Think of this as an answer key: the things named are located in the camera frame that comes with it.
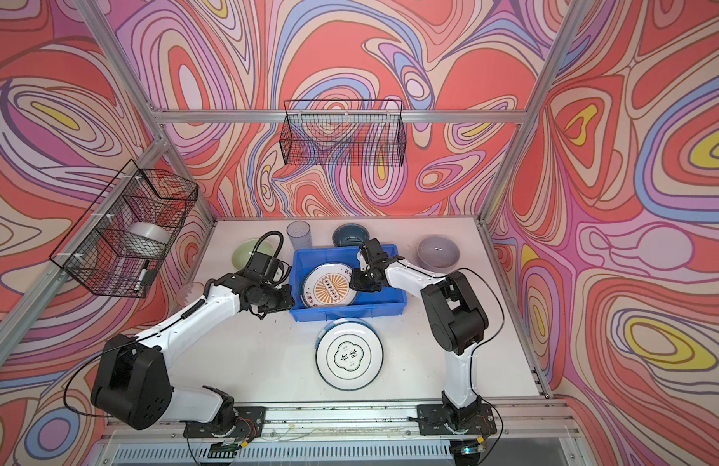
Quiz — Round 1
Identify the white plate green motif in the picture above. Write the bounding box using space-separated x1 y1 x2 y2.
315 318 385 391

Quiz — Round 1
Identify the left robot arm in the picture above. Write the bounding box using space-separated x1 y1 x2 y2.
89 248 295 437

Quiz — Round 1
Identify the clear pink plastic cup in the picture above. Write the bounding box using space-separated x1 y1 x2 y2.
175 282 204 309

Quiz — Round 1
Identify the light green bowl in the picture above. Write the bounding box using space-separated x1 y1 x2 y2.
231 239 275 271

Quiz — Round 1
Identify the black wire basket back wall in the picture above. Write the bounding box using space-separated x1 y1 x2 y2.
279 98 407 168

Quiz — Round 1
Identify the black wire basket left wall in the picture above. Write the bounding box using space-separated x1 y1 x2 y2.
50 161 199 299

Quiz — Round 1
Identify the lilac grey bowl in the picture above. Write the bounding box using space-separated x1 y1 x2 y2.
417 235 460 272

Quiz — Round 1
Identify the black marker pen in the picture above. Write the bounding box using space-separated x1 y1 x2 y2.
134 260 150 293

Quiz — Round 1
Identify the clear grey plastic cup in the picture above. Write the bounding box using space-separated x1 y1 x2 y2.
287 221 313 250

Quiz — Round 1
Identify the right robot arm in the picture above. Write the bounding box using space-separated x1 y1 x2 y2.
350 239 497 439

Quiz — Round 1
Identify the orange sunburst plate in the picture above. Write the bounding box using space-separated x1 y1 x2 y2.
301 262 357 308

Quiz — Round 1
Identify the blue plastic bin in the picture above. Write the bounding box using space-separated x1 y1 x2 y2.
289 247 407 322

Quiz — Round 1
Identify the dark teal bowl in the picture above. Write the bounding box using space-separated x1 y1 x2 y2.
332 223 370 248

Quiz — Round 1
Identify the white tape roll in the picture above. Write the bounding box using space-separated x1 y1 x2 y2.
122 221 170 259

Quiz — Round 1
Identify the black wire basket wall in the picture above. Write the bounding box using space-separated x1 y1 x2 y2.
279 98 407 168
50 161 199 299

